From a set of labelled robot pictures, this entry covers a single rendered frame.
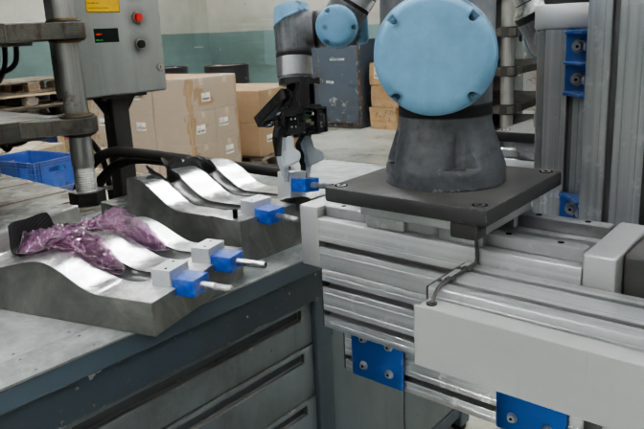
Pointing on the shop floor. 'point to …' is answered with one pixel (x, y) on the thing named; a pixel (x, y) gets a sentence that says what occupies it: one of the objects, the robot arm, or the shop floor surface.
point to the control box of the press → (115, 44)
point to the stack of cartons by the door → (381, 104)
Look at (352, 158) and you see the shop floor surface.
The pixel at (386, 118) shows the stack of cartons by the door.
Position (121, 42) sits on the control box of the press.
